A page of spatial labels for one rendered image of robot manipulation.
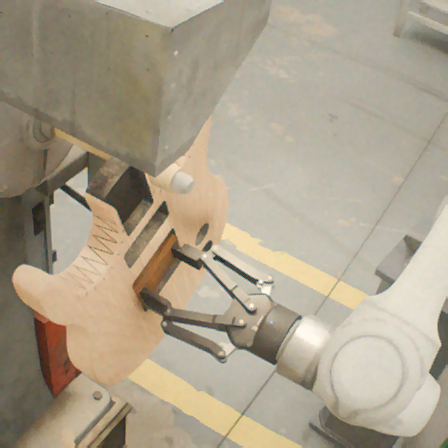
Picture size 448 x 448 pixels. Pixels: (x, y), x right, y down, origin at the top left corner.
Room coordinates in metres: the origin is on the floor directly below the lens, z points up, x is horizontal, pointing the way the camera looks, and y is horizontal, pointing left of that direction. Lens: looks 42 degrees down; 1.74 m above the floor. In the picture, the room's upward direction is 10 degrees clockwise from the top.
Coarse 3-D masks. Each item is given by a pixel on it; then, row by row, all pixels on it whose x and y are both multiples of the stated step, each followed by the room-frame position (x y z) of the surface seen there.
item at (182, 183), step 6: (180, 174) 0.61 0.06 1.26; (186, 174) 0.62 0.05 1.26; (174, 180) 0.61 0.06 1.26; (180, 180) 0.61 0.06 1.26; (186, 180) 0.61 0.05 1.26; (192, 180) 0.61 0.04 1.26; (174, 186) 0.60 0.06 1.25; (180, 186) 0.60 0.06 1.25; (186, 186) 0.60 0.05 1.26; (192, 186) 0.61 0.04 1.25; (180, 192) 0.60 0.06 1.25; (186, 192) 0.60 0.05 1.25
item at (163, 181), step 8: (56, 128) 0.67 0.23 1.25; (64, 136) 0.67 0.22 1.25; (80, 144) 0.66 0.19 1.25; (96, 152) 0.65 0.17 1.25; (104, 152) 0.64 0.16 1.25; (168, 168) 0.62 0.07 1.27; (176, 168) 0.62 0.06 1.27; (160, 176) 0.61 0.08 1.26; (168, 176) 0.61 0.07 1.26; (152, 184) 0.62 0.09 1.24; (160, 184) 0.61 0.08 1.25; (168, 184) 0.60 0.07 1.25; (168, 192) 0.60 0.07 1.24
